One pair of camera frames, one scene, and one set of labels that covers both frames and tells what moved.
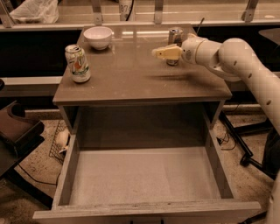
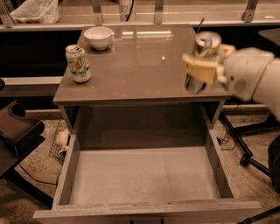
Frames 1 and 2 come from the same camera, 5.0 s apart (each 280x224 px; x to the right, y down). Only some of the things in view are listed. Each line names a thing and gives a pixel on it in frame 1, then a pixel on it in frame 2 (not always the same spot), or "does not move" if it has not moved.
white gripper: (189, 50) to (246, 73)
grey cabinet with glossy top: (123, 97) does not move
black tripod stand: (262, 126) does not move
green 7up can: (79, 63) does not move
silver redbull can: (175, 38) to (207, 44)
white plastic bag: (33, 11) does not move
